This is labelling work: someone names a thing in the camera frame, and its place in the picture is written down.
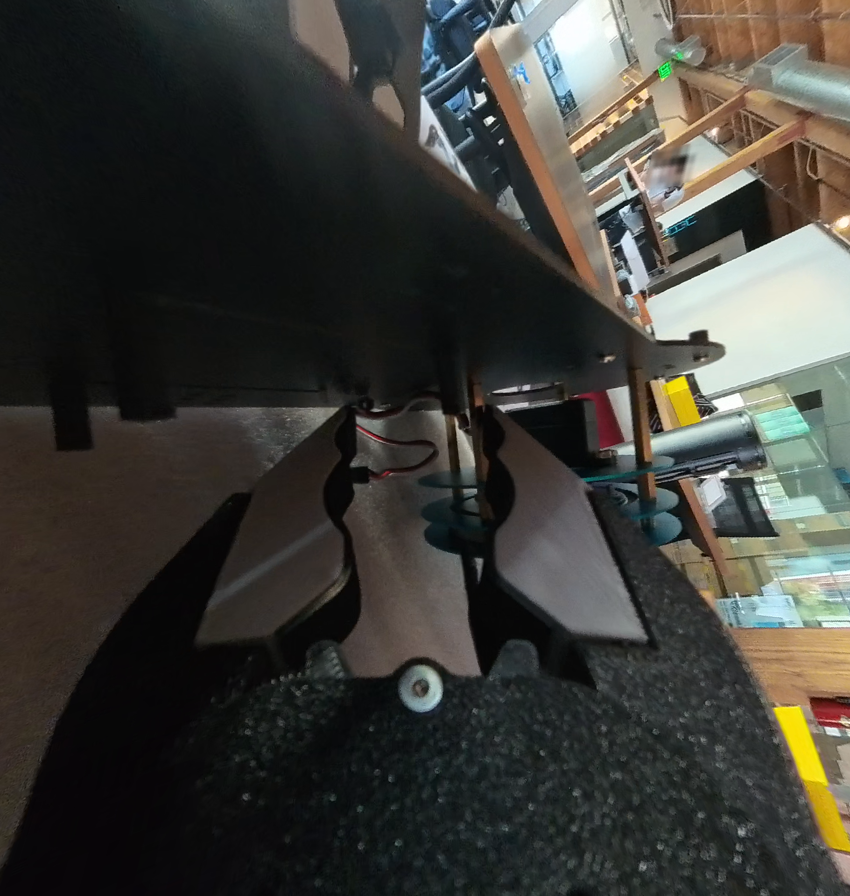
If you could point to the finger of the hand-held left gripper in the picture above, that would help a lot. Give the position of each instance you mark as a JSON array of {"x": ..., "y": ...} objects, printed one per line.
[
  {"x": 313, "y": 28},
  {"x": 412, "y": 84}
]

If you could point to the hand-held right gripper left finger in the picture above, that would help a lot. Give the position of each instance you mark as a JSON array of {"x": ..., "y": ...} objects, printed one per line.
[{"x": 278, "y": 553}]

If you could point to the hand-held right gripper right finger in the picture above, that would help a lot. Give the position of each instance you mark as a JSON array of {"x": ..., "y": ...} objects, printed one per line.
[{"x": 565, "y": 560}]

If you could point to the brown wooden table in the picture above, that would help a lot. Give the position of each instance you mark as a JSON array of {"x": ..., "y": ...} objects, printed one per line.
[{"x": 530, "y": 140}]

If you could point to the black cylindrical device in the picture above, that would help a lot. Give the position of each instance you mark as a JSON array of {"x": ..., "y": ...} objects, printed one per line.
[{"x": 712, "y": 444}]

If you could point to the white foam sheet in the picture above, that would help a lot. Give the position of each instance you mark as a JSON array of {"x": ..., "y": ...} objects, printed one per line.
[{"x": 82, "y": 525}]

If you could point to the yellow box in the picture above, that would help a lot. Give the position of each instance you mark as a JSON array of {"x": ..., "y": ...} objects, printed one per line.
[
  {"x": 810, "y": 770},
  {"x": 682, "y": 400}
]

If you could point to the glass display cabinet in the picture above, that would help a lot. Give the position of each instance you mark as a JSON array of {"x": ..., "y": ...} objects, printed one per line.
[{"x": 810, "y": 490}]

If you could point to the silver ventilation duct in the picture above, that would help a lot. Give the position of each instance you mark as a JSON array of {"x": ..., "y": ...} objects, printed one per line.
[{"x": 817, "y": 87}]

